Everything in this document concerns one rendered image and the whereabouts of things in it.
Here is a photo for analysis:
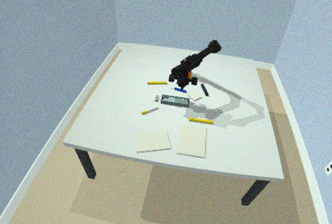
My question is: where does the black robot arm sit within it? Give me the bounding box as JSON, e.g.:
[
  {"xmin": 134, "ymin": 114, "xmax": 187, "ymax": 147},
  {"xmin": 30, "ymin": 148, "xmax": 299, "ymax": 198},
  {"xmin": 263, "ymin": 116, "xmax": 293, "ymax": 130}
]
[{"xmin": 171, "ymin": 40, "xmax": 221, "ymax": 87}]

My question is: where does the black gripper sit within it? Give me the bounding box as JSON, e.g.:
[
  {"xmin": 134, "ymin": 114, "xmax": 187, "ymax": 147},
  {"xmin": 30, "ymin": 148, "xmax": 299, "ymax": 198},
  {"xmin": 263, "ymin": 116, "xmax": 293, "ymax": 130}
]
[{"xmin": 168, "ymin": 72, "xmax": 198, "ymax": 85}]

